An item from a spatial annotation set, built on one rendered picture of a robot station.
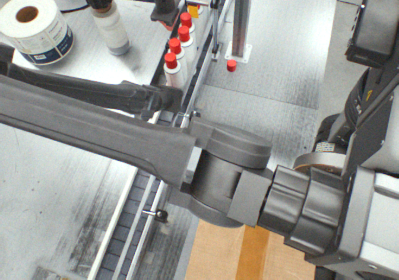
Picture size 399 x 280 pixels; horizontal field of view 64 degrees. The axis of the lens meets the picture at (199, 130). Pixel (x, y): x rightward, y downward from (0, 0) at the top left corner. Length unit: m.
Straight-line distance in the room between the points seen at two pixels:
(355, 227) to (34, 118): 0.34
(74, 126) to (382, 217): 0.32
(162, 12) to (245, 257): 0.69
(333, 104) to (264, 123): 1.15
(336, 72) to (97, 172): 1.74
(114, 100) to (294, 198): 0.45
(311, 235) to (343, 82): 2.01
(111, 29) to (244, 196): 0.89
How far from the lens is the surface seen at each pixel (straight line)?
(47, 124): 0.39
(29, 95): 0.40
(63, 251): 1.06
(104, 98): 0.65
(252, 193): 0.34
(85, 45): 1.30
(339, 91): 2.26
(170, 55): 0.92
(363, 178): 0.33
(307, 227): 0.33
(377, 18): 0.47
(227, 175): 0.34
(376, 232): 0.33
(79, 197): 1.08
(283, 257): 0.69
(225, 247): 0.68
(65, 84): 0.60
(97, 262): 0.93
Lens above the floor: 1.80
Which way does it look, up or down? 65 degrees down
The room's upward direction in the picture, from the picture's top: 7 degrees counter-clockwise
